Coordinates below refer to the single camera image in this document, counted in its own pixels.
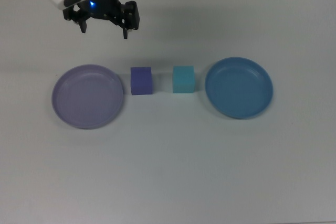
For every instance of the purple foam cube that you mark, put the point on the purple foam cube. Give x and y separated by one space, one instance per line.
141 82

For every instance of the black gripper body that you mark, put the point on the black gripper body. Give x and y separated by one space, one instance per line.
105 9

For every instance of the cyan foam cube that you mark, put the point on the cyan foam cube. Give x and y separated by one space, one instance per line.
183 81

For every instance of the lilac round plate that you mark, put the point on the lilac round plate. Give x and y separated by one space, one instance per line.
88 98

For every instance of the blue round plate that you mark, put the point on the blue round plate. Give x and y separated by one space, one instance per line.
239 90

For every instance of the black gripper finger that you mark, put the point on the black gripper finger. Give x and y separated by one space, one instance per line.
83 23
131 15

